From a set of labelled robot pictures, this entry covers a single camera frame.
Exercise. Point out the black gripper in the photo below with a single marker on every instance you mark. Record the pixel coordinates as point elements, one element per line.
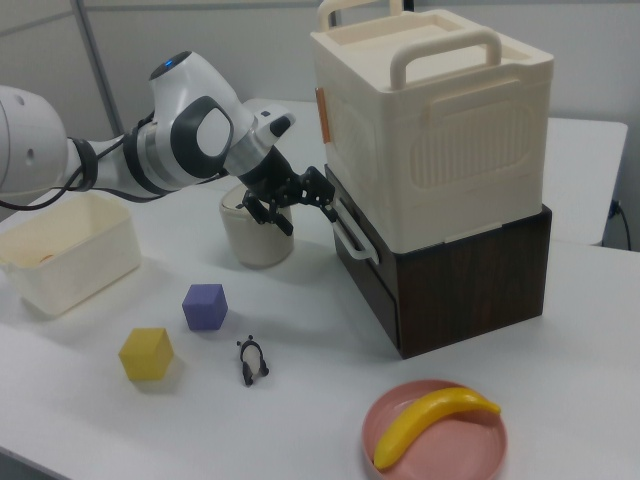
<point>272,175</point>

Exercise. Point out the dark wood drawer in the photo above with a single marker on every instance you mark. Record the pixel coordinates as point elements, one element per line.
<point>350,265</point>

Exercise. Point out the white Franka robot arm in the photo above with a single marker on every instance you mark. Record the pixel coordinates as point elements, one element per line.
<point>190,110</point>

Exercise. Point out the dark wood drawer cabinet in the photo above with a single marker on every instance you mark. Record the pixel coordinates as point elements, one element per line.
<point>465,290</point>

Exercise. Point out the cream open plastic bin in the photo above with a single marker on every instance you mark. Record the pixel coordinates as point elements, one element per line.
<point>75,270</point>

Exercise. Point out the purple cube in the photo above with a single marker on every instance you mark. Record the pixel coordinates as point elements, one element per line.
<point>202,310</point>

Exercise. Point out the panda figurine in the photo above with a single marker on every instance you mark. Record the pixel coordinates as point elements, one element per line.
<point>251,357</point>

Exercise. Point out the cream plastic storage cabinet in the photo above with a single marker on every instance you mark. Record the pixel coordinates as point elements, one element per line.
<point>450,150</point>

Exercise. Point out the yellow cube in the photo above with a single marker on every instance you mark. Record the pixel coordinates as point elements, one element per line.
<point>145,357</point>

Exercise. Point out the yellow toy banana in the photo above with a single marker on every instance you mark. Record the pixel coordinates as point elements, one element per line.
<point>415,420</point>

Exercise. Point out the pink plate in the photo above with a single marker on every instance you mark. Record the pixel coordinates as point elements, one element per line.
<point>450,450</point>

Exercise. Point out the black camera stand pole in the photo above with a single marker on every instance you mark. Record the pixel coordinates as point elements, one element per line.
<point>409,4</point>

